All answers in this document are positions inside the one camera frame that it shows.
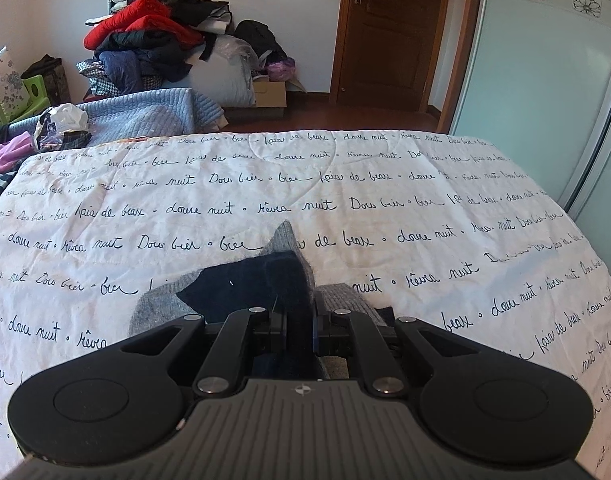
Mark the cardboard box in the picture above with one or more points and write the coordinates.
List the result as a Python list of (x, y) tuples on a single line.
[(272, 99)]

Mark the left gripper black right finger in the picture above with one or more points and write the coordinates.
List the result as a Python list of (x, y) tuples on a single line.
[(479, 403)]

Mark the frosted glass wardrobe door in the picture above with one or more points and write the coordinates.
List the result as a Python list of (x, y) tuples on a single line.
[(538, 87)]

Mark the light blue quilted blanket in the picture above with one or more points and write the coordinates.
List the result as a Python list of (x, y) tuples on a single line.
[(163, 112)]

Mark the grey and navy knit sweater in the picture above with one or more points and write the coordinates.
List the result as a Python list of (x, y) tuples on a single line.
[(278, 279)]

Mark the floral white pillow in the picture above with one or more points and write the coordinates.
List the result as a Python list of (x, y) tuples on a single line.
[(5, 85)]

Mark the white plastic bag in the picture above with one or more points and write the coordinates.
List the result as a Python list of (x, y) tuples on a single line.
[(60, 128)]

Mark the white quilt with script print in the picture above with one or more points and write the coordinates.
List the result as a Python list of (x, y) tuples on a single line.
[(446, 229)]

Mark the dark clothes heap by wall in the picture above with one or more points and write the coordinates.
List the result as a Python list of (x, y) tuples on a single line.
[(143, 45)]

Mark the red jacket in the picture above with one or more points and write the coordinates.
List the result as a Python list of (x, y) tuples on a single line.
[(145, 15)]

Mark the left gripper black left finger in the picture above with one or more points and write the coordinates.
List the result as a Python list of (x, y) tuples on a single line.
[(120, 401)]

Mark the brown wooden door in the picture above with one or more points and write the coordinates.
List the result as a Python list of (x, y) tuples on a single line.
[(401, 63)]

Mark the green plastic stool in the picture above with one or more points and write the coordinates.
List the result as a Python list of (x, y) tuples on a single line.
[(30, 100)]

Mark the pink purple garment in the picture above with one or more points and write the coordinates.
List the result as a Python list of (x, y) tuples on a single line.
[(16, 149)]

